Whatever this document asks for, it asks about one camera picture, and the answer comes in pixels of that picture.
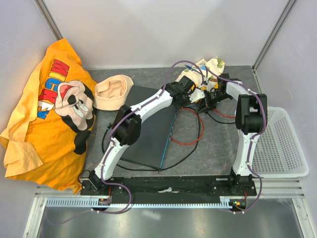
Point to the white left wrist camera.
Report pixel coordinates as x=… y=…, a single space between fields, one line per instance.
x=197 y=95

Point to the patterned white yellow cloth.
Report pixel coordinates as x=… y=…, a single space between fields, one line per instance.
x=201 y=75

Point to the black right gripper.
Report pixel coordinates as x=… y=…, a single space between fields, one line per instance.
x=203 y=108

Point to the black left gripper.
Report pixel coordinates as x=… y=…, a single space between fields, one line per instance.
x=188 y=101

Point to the white perforated plastic basket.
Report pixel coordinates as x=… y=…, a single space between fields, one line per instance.
x=278 y=153

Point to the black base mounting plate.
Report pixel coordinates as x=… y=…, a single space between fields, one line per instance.
x=225 y=185

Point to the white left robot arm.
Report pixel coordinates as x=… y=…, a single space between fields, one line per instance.
x=126 y=128

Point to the slotted grey cable duct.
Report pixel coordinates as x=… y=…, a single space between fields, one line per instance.
x=105 y=203

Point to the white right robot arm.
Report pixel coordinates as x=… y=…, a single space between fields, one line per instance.
x=250 y=117

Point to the beige bucket hat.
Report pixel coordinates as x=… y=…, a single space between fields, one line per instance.
x=111 y=93

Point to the dark grey network switch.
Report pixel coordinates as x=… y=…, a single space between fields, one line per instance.
x=149 y=150

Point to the orange Mickey t-shirt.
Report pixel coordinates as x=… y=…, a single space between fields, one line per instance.
x=46 y=137

